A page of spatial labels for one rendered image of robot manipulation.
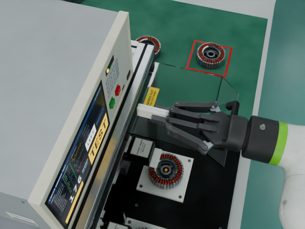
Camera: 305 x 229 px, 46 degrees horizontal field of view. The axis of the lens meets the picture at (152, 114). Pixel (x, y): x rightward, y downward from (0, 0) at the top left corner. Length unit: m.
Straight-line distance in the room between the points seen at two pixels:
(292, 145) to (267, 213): 1.29
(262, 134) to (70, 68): 0.40
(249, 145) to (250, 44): 0.86
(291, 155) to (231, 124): 0.13
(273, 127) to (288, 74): 1.78
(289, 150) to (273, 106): 1.59
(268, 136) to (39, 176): 0.44
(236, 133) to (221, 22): 0.94
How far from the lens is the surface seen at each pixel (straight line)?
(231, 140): 0.75
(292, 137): 0.76
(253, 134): 0.75
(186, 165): 1.18
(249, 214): 2.00
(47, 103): 0.67
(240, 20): 1.65
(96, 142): 0.78
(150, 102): 0.95
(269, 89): 2.41
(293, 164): 0.76
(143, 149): 1.04
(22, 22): 0.82
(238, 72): 1.45
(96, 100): 0.70
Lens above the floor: 1.85
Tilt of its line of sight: 58 degrees down
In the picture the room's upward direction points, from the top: straight up
